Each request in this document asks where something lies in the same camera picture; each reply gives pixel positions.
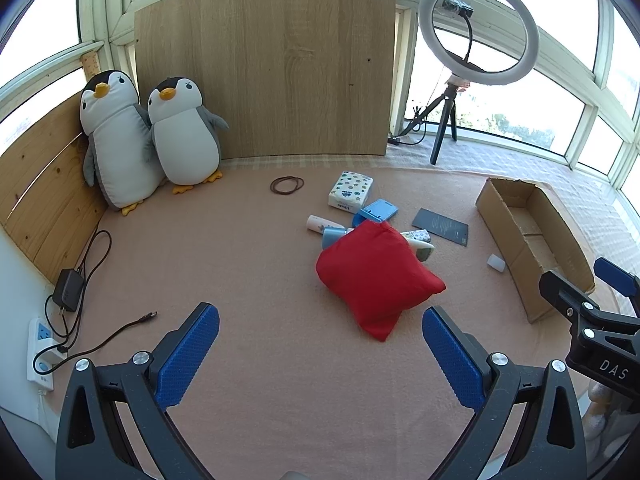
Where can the pink cream tube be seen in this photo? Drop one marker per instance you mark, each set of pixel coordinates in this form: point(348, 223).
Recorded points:
point(319, 224)

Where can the plaid bed sheet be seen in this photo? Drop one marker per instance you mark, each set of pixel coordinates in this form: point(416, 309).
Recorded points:
point(610, 226)

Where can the right penguin plush toy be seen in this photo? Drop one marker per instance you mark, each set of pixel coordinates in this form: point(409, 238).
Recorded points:
point(184, 134)

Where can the polka dot tissue pack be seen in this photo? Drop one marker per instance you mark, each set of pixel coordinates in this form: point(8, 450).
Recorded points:
point(350, 192)

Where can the penguin plush toy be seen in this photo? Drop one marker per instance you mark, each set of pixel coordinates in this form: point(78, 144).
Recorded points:
point(184, 134)
point(120, 159)

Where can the cardboard box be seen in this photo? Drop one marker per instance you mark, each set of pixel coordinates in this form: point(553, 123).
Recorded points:
point(533, 238)

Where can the pink blanket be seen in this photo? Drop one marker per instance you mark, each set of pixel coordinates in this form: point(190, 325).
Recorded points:
point(291, 382)

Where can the white sunscreen bottle blue cap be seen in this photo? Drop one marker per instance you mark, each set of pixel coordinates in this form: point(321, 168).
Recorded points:
point(331, 235)

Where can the black box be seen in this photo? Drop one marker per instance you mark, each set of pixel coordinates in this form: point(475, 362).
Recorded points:
point(442, 226)

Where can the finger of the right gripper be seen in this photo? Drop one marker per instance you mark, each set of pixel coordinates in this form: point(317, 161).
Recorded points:
point(565, 297)
point(625, 283)

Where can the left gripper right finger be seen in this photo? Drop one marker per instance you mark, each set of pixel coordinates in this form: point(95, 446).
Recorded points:
point(549, 442)

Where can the patterned small tube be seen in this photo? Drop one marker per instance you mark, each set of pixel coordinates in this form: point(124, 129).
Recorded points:
point(420, 242)

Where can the pine headboard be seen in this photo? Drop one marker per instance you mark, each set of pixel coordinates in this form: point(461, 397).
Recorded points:
point(47, 208)

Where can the left penguin plush toy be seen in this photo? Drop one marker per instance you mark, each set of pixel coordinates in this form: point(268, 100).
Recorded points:
point(120, 159)

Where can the red cushion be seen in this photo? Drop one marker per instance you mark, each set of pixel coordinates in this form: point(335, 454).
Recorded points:
point(376, 273)

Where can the light wooden board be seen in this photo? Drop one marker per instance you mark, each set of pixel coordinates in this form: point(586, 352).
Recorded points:
point(289, 76)

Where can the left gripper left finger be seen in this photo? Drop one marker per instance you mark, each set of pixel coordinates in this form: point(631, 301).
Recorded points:
point(92, 441)

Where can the right gloved hand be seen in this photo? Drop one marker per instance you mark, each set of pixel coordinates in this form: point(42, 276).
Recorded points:
point(596, 421)

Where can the white power strip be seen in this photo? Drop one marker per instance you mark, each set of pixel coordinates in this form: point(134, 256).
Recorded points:
point(42, 354)

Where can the black power adapter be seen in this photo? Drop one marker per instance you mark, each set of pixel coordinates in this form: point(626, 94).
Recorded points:
point(68, 289)

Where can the white ring light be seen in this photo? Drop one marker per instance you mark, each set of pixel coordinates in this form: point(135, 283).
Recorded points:
point(505, 25)

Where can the blue phone stand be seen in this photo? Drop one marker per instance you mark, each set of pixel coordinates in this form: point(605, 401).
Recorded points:
point(378, 211)

